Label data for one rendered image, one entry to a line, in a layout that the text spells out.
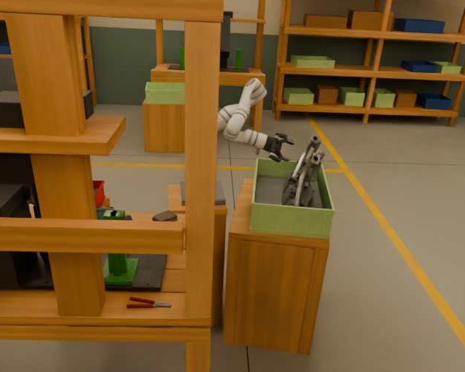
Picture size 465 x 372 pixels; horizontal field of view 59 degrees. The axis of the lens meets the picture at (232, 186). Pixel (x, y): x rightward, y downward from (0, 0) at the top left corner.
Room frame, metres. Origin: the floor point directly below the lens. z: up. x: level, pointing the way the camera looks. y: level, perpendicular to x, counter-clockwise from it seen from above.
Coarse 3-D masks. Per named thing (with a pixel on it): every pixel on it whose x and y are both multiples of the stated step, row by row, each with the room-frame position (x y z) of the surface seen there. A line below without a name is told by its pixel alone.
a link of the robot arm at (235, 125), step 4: (236, 112) 1.98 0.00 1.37; (232, 116) 1.95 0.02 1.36; (236, 116) 1.94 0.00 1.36; (240, 116) 1.95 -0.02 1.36; (232, 120) 1.90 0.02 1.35; (236, 120) 1.91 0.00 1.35; (240, 120) 1.92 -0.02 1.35; (244, 120) 1.96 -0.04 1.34; (228, 124) 1.89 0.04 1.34; (232, 124) 1.88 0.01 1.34; (236, 124) 1.88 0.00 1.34; (240, 124) 1.90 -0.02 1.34; (228, 128) 1.87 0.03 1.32; (232, 128) 1.86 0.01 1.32; (236, 128) 1.87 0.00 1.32; (240, 128) 1.88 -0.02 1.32; (228, 132) 1.88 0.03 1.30; (232, 132) 1.87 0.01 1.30; (236, 132) 1.87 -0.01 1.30; (228, 136) 1.89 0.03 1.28; (232, 136) 1.88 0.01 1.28; (236, 136) 1.90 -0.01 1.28
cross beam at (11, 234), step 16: (0, 224) 1.00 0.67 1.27; (16, 224) 1.01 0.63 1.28; (32, 224) 1.01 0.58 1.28; (48, 224) 1.02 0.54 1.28; (64, 224) 1.02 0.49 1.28; (80, 224) 1.03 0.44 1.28; (96, 224) 1.03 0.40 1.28; (112, 224) 1.04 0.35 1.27; (128, 224) 1.04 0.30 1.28; (144, 224) 1.05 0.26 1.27; (160, 224) 1.05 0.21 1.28; (176, 224) 1.05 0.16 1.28; (0, 240) 1.00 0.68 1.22; (16, 240) 1.00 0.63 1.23; (32, 240) 1.00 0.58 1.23; (48, 240) 1.00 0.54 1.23; (64, 240) 1.01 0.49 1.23; (80, 240) 1.01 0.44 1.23; (96, 240) 1.01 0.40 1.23; (112, 240) 1.01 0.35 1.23; (128, 240) 1.02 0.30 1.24; (144, 240) 1.02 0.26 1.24; (160, 240) 1.02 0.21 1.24; (176, 240) 1.03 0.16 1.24
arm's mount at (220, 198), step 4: (180, 184) 2.13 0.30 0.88; (184, 184) 2.13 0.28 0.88; (216, 184) 2.16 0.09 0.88; (220, 184) 2.16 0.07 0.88; (180, 188) 2.11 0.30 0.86; (184, 188) 2.08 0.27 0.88; (216, 188) 2.10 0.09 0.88; (220, 188) 2.10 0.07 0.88; (184, 192) 2.03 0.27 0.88; (216, 192) 2.05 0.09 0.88; (220, 192) 2.05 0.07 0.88; (184, 196) 1.98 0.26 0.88; (216, 196) 2.00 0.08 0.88; (220, 196) 2.00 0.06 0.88; (224, 196) 2.00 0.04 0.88; (184, 200) 1.93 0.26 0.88; (216, 200) 1.96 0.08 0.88; (220, 200) 1.97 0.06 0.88; (224, 200) 1.97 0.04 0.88; (184, 204) 1.93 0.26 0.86; (216, 204) 1.96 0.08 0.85
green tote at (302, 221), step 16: (256, 160) 2.37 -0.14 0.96; (272, 160) 2.39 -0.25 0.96; (256, 176) 2.12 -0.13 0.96; (288, 176) 2.38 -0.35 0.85; (320, 176) 2.29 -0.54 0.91; (320, 192) 2.20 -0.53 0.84; (256, 208) 1.80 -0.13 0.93; (272, 208) 1.79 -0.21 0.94; (288, 208) 1.78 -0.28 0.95; (304, 208) 1.78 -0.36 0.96; (256, 224) 1.80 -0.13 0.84; (272, 224) 1.79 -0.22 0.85; (288, 224) 1.79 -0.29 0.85; (304, 224) 1.78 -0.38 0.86; (320, 224) 1.78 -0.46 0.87
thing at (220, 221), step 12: (216, 216) 1.92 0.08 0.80; (216, 228) 1.92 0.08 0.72; (216, 240) 1.92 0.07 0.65; (216, 252) 1.92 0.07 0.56; (216, 264) 1.92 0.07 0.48; (216, 276) 1.92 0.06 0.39; (216, 288) 1.92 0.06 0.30; (216, 300) 1.92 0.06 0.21; (216, 312) 1.92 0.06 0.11; (216, 324) 1.92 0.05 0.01
